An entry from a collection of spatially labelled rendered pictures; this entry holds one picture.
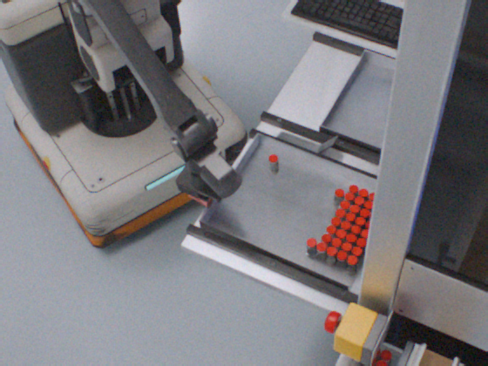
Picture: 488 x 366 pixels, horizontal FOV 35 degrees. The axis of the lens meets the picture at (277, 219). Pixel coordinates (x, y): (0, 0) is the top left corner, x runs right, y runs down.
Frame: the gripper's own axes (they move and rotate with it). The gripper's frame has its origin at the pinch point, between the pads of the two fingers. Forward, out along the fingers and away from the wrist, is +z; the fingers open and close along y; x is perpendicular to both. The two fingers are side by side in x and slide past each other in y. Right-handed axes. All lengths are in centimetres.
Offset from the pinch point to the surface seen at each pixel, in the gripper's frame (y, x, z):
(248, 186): 5.3, 8.4, 1.6
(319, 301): 30.9, -10.0, 1.5
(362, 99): 17.9, 42.1, 1.9
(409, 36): 40, -11, -77
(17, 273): -80, -5, 90
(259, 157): 3.6, 16.6, 1.7
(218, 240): 6.6, -7.4, -0.3
